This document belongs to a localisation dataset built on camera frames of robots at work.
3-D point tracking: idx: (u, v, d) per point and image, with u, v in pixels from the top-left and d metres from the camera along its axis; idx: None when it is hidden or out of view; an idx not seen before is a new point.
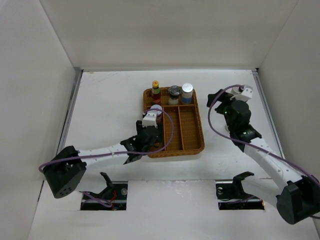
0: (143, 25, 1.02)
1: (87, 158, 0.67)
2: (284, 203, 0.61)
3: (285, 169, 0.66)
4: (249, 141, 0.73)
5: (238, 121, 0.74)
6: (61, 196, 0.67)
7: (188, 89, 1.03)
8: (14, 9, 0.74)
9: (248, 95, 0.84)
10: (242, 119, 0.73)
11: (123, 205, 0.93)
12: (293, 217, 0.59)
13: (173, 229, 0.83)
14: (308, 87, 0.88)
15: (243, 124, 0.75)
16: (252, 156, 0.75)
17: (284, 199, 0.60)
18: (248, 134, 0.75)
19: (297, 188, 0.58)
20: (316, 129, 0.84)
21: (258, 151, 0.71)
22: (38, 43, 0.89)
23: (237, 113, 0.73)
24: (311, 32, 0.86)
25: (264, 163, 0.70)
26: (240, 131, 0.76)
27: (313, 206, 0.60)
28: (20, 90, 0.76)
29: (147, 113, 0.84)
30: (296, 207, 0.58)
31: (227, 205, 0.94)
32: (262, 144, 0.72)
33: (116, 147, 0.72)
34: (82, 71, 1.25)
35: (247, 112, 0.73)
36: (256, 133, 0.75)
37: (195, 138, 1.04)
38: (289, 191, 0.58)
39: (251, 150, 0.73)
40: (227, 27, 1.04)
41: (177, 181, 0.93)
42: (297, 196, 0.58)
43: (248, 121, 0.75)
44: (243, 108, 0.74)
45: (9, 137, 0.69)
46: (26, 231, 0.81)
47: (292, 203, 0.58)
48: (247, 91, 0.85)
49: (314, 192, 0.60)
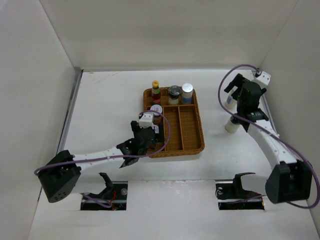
0: (143, 24, 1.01)
1: (82, 163, 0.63)
2: (271, 183, 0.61)
3: (282, 151, 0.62)
4: (254, 121, 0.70)
5: (246, 100, 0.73)
6: (55, 201, 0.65)
7: (188, 89, 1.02)
8: (13, 9, 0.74)
9: (264, 82, 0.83)
10: (251, 97, 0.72)
11: (123, 205, 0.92)
12: (277, 196, 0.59)
13: (173, 229, 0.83)
14: (308, 87, 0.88)
15: (252, 104, 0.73)
16: (253, 136, 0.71)
17: (273, 178, 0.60)
18: (256, 115, 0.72)
19: (289, 170, 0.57)
20: (316, 129, 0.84)
21: (260, 131, 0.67)
22: (38, 43, 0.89)
23: (247, 90, 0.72)
24: (310, 32, 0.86)
25: (263, 143, 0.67)
26: (248, 112, 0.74)
27: (300, 192, 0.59)
28: (20, 90, 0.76)
29: (144, 114, 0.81)
30: (283, 188, 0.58)
31: (227, 205, 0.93)
32: (266, 125, 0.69)
33: (111, 151, 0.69)
34: (82, 71, 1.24)
35: (258, 93, 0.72)
36: (265, 116, 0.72)
37: (194, 138, 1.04)
38: (280, 170, 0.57)
39: (254, 130, 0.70)
40: (227, 27, 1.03)
41: (177, 181, 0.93)
42: (287, 176, 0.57)
43: (257, 102, 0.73)
44: (254, 88, 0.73)
45: (9, 138, 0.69)
46: (26, 232, 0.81)
47: (279, 182, 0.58)
48: (265, 78, 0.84)
49: (307, 178, 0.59)
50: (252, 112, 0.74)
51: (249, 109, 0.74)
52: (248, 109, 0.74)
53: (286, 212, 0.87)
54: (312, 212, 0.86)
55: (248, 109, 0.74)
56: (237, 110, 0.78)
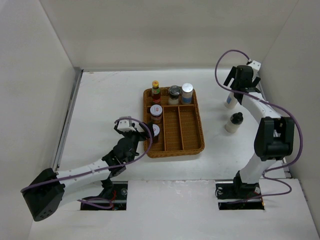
0: (143, 25, 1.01)
1: (66, 179, 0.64)
2: (258, 138, 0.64)
3: (269, 112, 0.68)
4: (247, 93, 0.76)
5: (239, 77, 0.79)
6: (41, 219, 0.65)
7: (188, 89, 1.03)
8: (13, 10, 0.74)
9: (255, 67, 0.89)
10: (243, 73, 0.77)
11: (123, 205, 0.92)
12: (263, 149, 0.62)
13: (173, 229, 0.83)
14: (308, 87, 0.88)
15: (246, 81, 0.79)
16: (247, 107, 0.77)
17: (259, 133, 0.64)
18: (250, 90, 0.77)
19: (272, 122, 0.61)
20: (315, 129, 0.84)
21: (251, 99, 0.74)
22: (38, 43, 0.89)
23: (239, 68, 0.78)
24: (311, 33, 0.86)
25: (254, 109, 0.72)
26: (242, 88, 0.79)
27: (285, 146, 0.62)
28: (20, 91, 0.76)
29: (119, 121, 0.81)
30: (267, 140, 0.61)
31: (227, 205, 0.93)
32: (258, 95, 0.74)
33: (95, 165, 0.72)
34: (82, 71, 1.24)
35: (250, 70, 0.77)
36: (257, 90, 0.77)
37: (194, 138, 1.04)
38: (264, 121, 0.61)
39: (247, 100, 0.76)
40: (227, 27, 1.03)
41: (177, 182, 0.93)
42: (270, 127, 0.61)
43: (250, 79, 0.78)
44: (245, 66, 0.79)
45: (8, 138, 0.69)
46: (26, 232, 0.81)
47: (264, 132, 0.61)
48: (255, 64, 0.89)
49: (291, 133, 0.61)
50: (246, 87, 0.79)
51: (243, 85, 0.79)
52: (242, 86, 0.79)
53: (285, 212, 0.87)
54: (312, 212, 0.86)
55: (242, 86, 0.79)
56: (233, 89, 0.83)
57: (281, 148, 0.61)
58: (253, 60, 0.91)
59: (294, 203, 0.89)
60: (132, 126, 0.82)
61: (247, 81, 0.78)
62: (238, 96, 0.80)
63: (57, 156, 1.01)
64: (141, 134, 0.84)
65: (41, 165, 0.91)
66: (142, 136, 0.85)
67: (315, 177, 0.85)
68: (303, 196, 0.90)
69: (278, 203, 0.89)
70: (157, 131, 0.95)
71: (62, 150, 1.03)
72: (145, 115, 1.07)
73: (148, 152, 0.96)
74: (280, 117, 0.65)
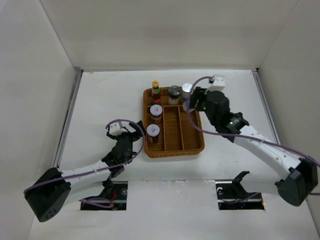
0: (143, 25, 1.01)
1: (70, 177, 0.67)
2: (286, 189, 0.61)
3: (283, 155, 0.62)
4: (238, 133, 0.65)
5: (218, 112, 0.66)
6: (45, 219, 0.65)
7: (188, 89, 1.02)
8: (13, 11, 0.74)
9: (221, 85, 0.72)
10: (222, 109, 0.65)
11: (123, 205, 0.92)
12: (299, 201, 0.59)
13: (173, 229, 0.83)
14: (308, 87, 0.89)
15: (226, 114, 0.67)
16: (242, 145, 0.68)
17: (287, 186, 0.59)
18: (235, 123, 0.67)
19: (300, 174, 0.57)
20: (315, 129, 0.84)
21: (251, 141, 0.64)
22: (38, 43, 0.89)
23: (215, 104, 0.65)
24: (311, 33, 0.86)
25: (259, 152, 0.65)
26: (226, 122, 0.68)
27: (313, 184, 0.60)
28: (20, 91, 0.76)
29: (110, 125, 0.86)
30: (300, 192, 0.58)
31: (227, 205, 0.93)
32: (252, 133, 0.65)
33: (97, 165, 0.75)
34: (82, 71, 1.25)
35: (226, 101, 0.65)
36: (242, 120, 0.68)
37: (194, 138, 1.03)
38: (294, 179, 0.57)
39: (242, 141, 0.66)
40: (227, 27, 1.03)
41: (176, 181, 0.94)
42: (300, 182, 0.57)
43: (229, 109, 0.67)
44: (218, 96, 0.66)
45: (9, 138, 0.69)
46: (26, 232, 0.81)
47: (297, 189, 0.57)
48: (218, 80, 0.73)
49: (314, 172, 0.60)
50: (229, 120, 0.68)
51: (224, 119, 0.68)
52: (223, 120, 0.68)
53: (285, 212, 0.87)
54: (312, 212, 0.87)
55: (223, 120, 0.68)
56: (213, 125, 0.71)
57: (312, 189, 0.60)
58: (216, 76, 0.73)
59: None
60: (124, 128, 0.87)
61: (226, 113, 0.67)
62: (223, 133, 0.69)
63: (57, 156, 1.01)
64: (134, 133, 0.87)
65: (41, 165, 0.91)
66: (135, 136, 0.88)
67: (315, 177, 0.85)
68: None
69: (278, 203, 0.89)
70: (157, 131, 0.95)
71: (62, 150, 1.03)
72: (145, 115, 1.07)
73: (148, 152, 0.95)
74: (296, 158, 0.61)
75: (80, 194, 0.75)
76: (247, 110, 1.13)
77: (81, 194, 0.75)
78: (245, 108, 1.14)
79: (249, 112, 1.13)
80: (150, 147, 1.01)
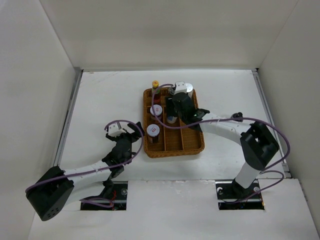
0: (143, 25, 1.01)
1: (74, 176, 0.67)
2: (249, 155, 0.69)
3: (236, 126, 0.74)
4: (201, 120, 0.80)
5: (182, 108, 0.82)
6: (46, 218, 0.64)
7: (189, 88, 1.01)
8: (13, 11, 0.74)
9: (182, 87, 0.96)
10: (185, 104, 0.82)
11: (123, 205, 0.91)
12: (261, 161, 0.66)
13: (172, 229, 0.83)
14: (307, 87, 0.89)
15: (189, 109, 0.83)
16: (209, 130, 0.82)
17: (247, 151, 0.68)
18: (199, 114, 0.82)
19: (250, 136, 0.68)
20: (315, 129, 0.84)
21: (210, 122, 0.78)
22: (38, 43, 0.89)
23: (178, 102, 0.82)
24: (311, 33, 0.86)
25: (220, 130, 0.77)
26: (191, 115, 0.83)
27: (271, 145, 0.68)
28: (20, 91, 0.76)
29: (109, 126, 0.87)
30: (258, 152, 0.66)
31: (227, 205, 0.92)
32: (211, 117, 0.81)
33: (98, 165, 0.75)
34: (82, 71, 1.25)
35: (186, 98, 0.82)
36: (205, 112, 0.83)
37: (194, 138, 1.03)
38: (245, 140, 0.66)
39: (206, 125, 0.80)
40: (226, 27, 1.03)
41: (176, 181, 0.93)
42: (252, 142, 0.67)
43: (192, 105, 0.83)
44: (179, 95, 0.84)
45: (9, 138, 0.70)
46: (26, 231, 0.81)
47: (252, 149, 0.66)
48: (179, 85, 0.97)
49: (267, 134, 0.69)
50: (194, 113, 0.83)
51: (190, 113, 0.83)
52: (190, 114, 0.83)
53: (285, 212, 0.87)
54: (312, 212, 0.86)
55: (190, 114, 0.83)
56: (183, 121, 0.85)
57: (272, 150, 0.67)
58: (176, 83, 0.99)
59: (295, 203, 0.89)
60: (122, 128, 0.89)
61: (190, 107, 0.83)
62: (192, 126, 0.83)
63: (57, 156, 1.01)
64: (132, 135, 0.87)
65: (41, 165, 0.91)
66: (133, 137, 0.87)
67: (315, 177, 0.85)
68: (303, 196, 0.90)
69: (278, 203, 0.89)
70: (157, 131, 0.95)
71: (62, 150, 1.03)
72: (145, 115, 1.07)
73: (148, 152, 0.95)
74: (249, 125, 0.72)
75: (81, 194, 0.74)
76: (247, 110, 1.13)
77: (81, 193, 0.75)
78: (245, 108, 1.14)
79: (249, 112, 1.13)
80: (150, 147, 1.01)
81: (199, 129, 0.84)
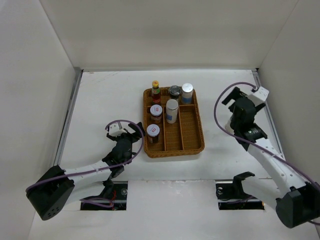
0: (143, 25, 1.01)
1: (74, 175, 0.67)
2: (283, 207, 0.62)
3: (289, 174, 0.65)
4: (253, 141, 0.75)
5: (241, 118, 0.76)
6: (47, 218, 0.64)
7: (188, 89, 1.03)
8: (14, 11, 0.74)
9: (261, 97, 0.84)
10: (247, 116, 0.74)
11: (123, 205, 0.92)
12: (292, 222, 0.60)
13: (172, 229, 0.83)
14: (307, 87, 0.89)
15: (248, 122, 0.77)
16: (255, 155, 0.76)
17: (285, 204, 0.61)
18: (254, 133, 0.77)
19: (299, 195, 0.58)
20: (316, 129, 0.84)
21: (263, 152, 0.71)
22: (38, 43, 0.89)
23: (241, 110, 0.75)
24: (311, 32, 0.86)
25: (268, 165, 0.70)
26: (245, 130, 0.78)
27: (313, 213, 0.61)
28: (20, 91, 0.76)
29: (110, 126, 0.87)
30: (296, 214, 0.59)
31: (227, 205, 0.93)
32: (267, 146, 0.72)
33: (98, 164, 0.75)
34: (82, 71, 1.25)
35: (252, 111, 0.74)
36: (262, 134, 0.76)
37: (194, 138, 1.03)
38: (291, 196, 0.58)
39: (256, 150, 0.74)
40: (227, 27, 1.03)
41: (176, 182, 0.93)
42: (299, 202, 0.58)
43: (252, 120, 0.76)
44: (246, 104, 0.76)
45: (8, 138, 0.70)
46: (26, 232, 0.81)
47: (292, 209, 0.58)
48: (261, 93, 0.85)
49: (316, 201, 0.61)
50: (249, 129, 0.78)
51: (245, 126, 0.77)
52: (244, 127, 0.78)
53: None
54: None
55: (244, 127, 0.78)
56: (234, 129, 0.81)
57: (310, 217, 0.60)
58: (259, 89, 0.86)
59: None
60: (123, 129, 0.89)
61: (249, 121, 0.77)
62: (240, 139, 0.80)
63: (57, 156, 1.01)
64: (133, 135, 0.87)
65: (41, 165, 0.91)
66: (134, 137, 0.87)
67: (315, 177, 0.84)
68: None
69: None
70: (157, 131, 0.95)
71: (62, 150, 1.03)
72: (145, 115, 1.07)
73: (147, 152, 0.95)
74: (301, 182, 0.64)
75: (81, 194, 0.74)
76: None
77: (81, 193, 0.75)
78: None
79: None
80: (150, 147, 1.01)
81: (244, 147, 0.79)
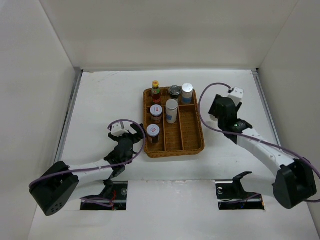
0: (143, 25, 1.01)
1: (78, 171, 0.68)
2: (279, 189, 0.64)
3: (278, 155, 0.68)
4: (240, 132, 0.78)
5: (224, 113, 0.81)
6: (50, 213, 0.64)
7: (188, 89, 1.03)
8: (13, 11, 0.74)
9: (238, 95, 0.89)
10: (228, 111, 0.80)
11: (123, 205, 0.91)
12: (291, 200, 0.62)
13: (172, 229, 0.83)
14: (307, 87, 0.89)
15: (231, 117, 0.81)
16: (245, 145, 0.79)
17: (280, 184, 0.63)
18: (240, 126, 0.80)
19: (290, 172, 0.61)
20: (315, 129, 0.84)
21: (250, 140, 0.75)
22: (38, 44, 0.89)
23: (222, 106, 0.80)
24: (311, 32, 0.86)
25: (257, 151, 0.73)
26: (231, 124, 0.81)
27: (308, 188, 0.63)
28: (21, 92, 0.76)
29: (112, 125, 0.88)
30: (292, 191, 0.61)
31: (227, 205, 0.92)
32: (253, 133, 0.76)
33: (100, 163, 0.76)
34: (82, 71, 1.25)
35: (231, 105, 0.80)
36: (247, 124, 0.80)
37: (194, 138, 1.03)
38: (283, 174, 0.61)
39: (244, 140, 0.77)
40: (227, 27, 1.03)
41: (176, 182, 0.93)
42: (291, 178, 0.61)
43: (234, 113, 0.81)
44: (226, 101, 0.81)
45: (9, 138, 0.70)
46: (26, 231, 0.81)
47: (287, 186, 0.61)
48: (237, 92, 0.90)
49: (308, 175, 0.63)
50: (234, 123, 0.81)
51: (230, 121, 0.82)
52: (229, 122, 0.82)
53: (285, 212, 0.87)
54: (312, 212, 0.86)
55: (230, 121, 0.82)
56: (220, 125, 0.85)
57: (305, 191, 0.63)
58: (235, 88, 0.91)
59: (294, 203, 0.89)
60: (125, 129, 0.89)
61: (232, 116, 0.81)
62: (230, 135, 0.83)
63: (57, 156, 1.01)
64: (134, 135, 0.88)
65: (41, 165, 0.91)
66: (135, 138, 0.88)
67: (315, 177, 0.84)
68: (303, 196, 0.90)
69: (278, 203, 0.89)
70: (157, 131, 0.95)
71: (62, 150, 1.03)
72: (145, 115, 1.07)
73: (147, 152, 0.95)
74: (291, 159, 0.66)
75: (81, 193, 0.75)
76: (247, 109, 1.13)
77: (82, 193, 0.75)
78: (245, 108, 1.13)
79: (250, 112, 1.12)
80: (150, 147, 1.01)
81: (234, 140, 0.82)
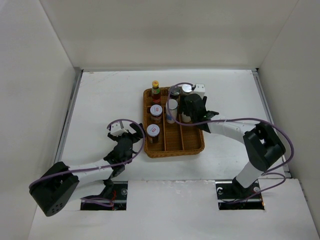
0: (143, 25, 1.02)
1: (78, 172, 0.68)
2: (252, 154, 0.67)
3: (242, 125, 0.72)
4: (209, 119, 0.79)
5: (193, 107, 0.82)
6: (50, 214, 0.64)
7: (188, 89, 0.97)
8: (13, 12, 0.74)
9: (200, 90, 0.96)
10: (196, 105, 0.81)
11: (123, 205, 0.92)
12: (263, 161, 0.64)
13: (172, 229, 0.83)
14: (307, 87, 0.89)
15: (200, 109, 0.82)
16: (217, 131, 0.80)
17: (250, 150, 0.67)
18: (209, 115, 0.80)
19: (254, 134, 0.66)
20: (315, 129, 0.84)
21: (218, 123, 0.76)
22: (39, 44, 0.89)
23: (189, 101, 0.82)
24: (311, 33, 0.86)
25: (227, 132, 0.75)
26: (202, 115, 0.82)
27: (276, 146, 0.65)
28: (21, 91, 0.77)
29: (111, 125, 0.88)
30: (261, 151, 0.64)
31: (227, 205, 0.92)
32: (220, 117, 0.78)
33: (100, 163, 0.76)
34: (82, 71, 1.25)
35: (199, 100, 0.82)
36: (215, 112, 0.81)
37: (194, 138, 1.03)
38: (248, 137, 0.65)
39: (214, 125, 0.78)
40: (227, 27, 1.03)
41: (176, 181, 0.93)
42: (256, 140, 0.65)
43: (203, 106, 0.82)
44: (192, 95, 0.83)
45: (9, 138, 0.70)
46: (26, 231, 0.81)
47: (254, 148, 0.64)
48: (199, 87, 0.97)
49: (272, 135, 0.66)
50: (204, 114, 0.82)
51: (200, 113, 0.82)
52: (200, 115, 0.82)
53: (285, 212, 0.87)
54: (312, 213, 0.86)
55: (201, 114, 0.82)
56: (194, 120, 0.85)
57: (274, 150, 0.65)
58: (197, 84, 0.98)
59: (294, 203, 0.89)
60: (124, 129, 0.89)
61: (202, 109, 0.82)
62: (202, 125, 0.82)
63: (57, 156, 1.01)
64: (134, 135, 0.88)
65: (41, 165, 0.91)
66: (135, 137, 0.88)
67: (315, 177, 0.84)
68: (303, 196, 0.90)
69: (278, 203, 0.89)
70: (157, 131, 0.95)
71: (62, 150, 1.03)
72: (145, 115, 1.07)
73: (148, 152, 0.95)
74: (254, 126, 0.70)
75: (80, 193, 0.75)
76: (247, 109, 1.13)
77: (81, 193, 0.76)
78: (245, 108, 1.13)
79: (250, 112, 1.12)
80: (150, 147, 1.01)
81: (208, 130, 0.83)
